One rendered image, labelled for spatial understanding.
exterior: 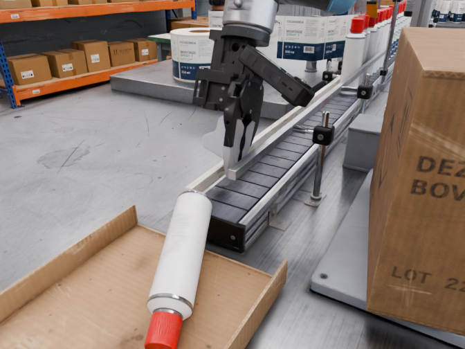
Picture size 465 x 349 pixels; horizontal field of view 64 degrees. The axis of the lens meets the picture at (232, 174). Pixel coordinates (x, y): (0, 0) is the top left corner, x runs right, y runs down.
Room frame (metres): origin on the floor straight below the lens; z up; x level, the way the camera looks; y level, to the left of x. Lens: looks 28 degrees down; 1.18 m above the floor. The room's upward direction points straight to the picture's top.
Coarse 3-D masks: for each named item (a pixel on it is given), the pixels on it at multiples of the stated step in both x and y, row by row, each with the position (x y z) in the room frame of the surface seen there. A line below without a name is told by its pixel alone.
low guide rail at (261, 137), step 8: (336, 80) 1.10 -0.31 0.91; (328, 88) 1.03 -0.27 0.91; (320, 96) 0.97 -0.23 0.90; (296, 112) 0.82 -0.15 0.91; (280, 120) 0.75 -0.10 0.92; (288, 120) 0.78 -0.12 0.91; (272, 128) 0.71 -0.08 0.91; (280, 128) 0.74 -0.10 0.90; (256, 136) 0.66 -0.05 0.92; (264, 136) 0.67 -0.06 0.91; (256, 144) 0.64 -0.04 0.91; (248, 152) 0.62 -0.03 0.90; (216, 168) 0.53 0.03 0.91; (200, 176) 0.50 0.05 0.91; (208, 176) 0.50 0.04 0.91; (216, 176) 0.52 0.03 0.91; (192, 184) 0.48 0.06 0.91; (200, 184) 0.48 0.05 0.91; (208, 184) 0.50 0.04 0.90
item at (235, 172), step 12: (384, 48) 1.36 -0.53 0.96; (372, 60) 1.15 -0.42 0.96; (360, 72) 1.01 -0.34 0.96; (348, 84) 0.91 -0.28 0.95; (324, 96) 0.77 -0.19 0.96; (312, 108) 0.69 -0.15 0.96; (300, 120) 0.63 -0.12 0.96; (276, 132) 0.56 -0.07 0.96; (288, 132) 0.58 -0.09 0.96; (264, 144) 0.52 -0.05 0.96; (276, 144) 0.54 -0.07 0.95; (252, 156) 0.47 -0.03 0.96; (240, 168) 0.44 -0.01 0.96
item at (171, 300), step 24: (192, 192) 0.44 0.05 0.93; (192, 216) 0.40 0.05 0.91; (168, 240) 0.36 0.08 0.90; (192, 240) 0.36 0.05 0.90; (168, 264) 0.33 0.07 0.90; (192, 264) 0.33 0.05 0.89; (168, 288) 0.30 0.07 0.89; (192, 288) 0.31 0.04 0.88; (168, 312) 0.28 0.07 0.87; (192, 312) 0.29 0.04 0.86; (168, 336) 0.26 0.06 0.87
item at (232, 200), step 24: (336, 96) 1.06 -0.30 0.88; (312, 120) 0.85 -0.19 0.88; (336, 120) 0.86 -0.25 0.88; (288, 144) 0.71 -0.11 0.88; (312, 144) 0.71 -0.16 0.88; (264, 168) 0.60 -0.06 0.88; (288, 168) 0.60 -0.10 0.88; (216, 192) 0.51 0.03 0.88; (240, 192) 0.51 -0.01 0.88; (264, 192) 0.51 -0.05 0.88; (216, 216) 0.45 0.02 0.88; (240, 216) 0.45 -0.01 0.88
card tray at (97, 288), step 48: (96, 240) 0.42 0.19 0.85; (144, 240) 0.45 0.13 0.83; (48, 288) 0.35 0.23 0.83; (96, 288) 0.35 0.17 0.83; (144, 288) 0.35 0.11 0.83; (240, 288) 0.35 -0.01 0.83; (0, 336) 0.28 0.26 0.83; (48, 336) 0.28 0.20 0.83; (96, 336) 0.28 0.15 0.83; (144, 336) 0.28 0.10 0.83; (192, 336) 0.28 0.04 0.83; (240, 336) 0.26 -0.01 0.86
